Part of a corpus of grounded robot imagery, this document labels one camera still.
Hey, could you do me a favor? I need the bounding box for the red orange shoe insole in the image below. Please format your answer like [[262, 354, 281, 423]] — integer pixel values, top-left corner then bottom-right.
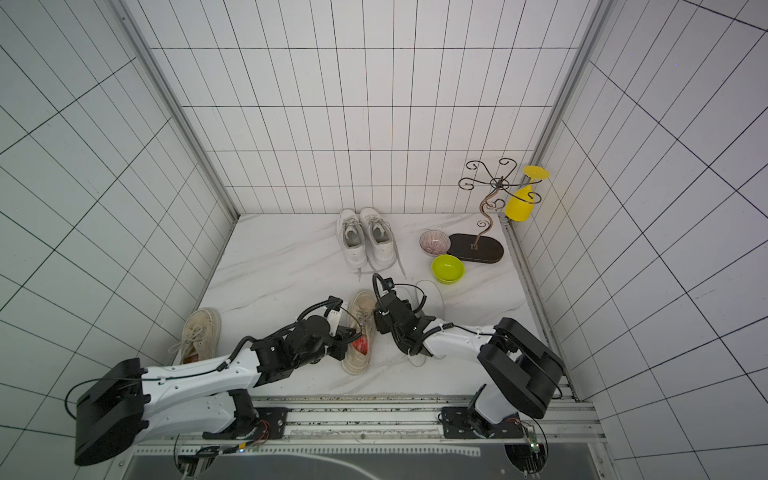
[[351, 335, 369, 356]]

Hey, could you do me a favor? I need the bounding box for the curly metal cup stand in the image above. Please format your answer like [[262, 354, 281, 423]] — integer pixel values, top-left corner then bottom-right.
[[458, 157, 528, 237]]

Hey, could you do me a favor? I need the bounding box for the white shoe insole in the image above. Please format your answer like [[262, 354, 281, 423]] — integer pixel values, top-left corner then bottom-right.
[[416, 280, 445, 319], [405, 353, 429, 368]]

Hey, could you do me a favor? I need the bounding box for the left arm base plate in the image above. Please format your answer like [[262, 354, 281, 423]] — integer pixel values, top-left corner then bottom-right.
[[202, 407, 289, 442]]

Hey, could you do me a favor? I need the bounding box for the pink marbled bowl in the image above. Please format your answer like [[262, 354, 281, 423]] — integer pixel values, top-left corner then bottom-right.
[[419, 230, 451, 257]]

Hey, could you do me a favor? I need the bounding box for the white sneaker with laces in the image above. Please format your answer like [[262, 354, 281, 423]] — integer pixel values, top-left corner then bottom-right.
[[359, 207, 406, 275]]

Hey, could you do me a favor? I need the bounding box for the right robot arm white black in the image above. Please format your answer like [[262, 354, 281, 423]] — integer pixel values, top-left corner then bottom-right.
[[372, 273, 565, 425]]

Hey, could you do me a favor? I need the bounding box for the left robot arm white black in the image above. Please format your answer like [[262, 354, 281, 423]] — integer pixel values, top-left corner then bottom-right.
[[72, 297, 362, 466]]

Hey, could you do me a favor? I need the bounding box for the lime green plastic bowl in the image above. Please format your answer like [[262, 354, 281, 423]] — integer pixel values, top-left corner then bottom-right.
[[431, 254, 465, 285]]

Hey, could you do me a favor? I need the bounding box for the beige shoe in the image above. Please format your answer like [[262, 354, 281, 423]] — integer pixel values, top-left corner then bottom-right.
[[168, 308, 221, 364], [342, 289, 377, 375]]

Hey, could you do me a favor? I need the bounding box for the yellow plastic goblet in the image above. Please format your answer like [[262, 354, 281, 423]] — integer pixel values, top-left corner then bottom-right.
[[504, 165, 550, 222]]

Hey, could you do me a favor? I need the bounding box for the aluminium rail frame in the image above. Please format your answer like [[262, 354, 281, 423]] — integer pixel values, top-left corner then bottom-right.
[[120, 396, 607, 461]]

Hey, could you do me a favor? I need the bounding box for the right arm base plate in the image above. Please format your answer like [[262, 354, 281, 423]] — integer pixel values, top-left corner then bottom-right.
[[438, 406, 524, 440]]

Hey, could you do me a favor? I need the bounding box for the black oval stand base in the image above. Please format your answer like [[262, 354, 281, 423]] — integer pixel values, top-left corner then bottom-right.
[[448, 233, 504, 264]]

